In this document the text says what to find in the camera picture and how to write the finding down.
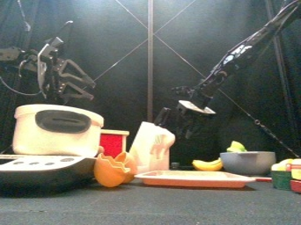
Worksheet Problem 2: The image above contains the black paring knife handle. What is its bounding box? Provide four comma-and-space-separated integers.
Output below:
152, 106, 172, 128

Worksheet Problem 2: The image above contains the white toy knife block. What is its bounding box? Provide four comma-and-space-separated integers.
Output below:
128, 120, 176, 174

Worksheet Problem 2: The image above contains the green toy fruit piece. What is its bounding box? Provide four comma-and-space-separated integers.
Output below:
226, 140, 247, 153

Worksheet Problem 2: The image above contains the yellow toy banana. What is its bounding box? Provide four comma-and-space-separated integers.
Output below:
191, 157, 224, 172

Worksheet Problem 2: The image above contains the pink rectangular tray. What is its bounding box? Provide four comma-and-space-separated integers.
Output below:
133, 170, 256, 189

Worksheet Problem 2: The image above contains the grey bowl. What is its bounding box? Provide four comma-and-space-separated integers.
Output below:
218, 150, 276, 176

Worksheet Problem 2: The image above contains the orange cracked eggshell half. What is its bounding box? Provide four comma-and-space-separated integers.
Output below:
92, 152, 131, 188
113, 150, 140, 185

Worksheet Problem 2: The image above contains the red box with wooden rim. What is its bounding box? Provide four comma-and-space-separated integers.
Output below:
97, 128, 131, 159

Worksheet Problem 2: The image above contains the flat red toy piece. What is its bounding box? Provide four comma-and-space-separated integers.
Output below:
250, 175, 272, 183

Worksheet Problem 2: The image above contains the pale yellow toy food piece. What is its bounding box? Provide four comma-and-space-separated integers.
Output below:
270, 158, 294, 172

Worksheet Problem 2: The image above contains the white and black cooker base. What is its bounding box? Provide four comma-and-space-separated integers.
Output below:
0, 154, 97, 195

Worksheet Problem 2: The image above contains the green toy block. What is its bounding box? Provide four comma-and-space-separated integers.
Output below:
270, 170, 294, 192

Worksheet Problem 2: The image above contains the yellow toy block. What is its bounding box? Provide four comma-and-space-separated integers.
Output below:
288, 158, 301, 181

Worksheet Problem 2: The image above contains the red toy block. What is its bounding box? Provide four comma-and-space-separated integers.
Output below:
288, 178, 301, 194

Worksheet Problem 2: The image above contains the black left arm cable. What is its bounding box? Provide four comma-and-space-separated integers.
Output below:
0, 58, 44, 98

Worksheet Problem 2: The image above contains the thin diagonal brace wire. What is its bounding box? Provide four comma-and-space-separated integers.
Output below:
62, 0, 199, 105

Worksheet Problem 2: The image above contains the white pot with black handle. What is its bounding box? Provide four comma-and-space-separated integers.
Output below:
10, 104, 105, 158

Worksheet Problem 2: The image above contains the grey vertical frame pole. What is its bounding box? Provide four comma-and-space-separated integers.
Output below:
145, 0, 155, 123

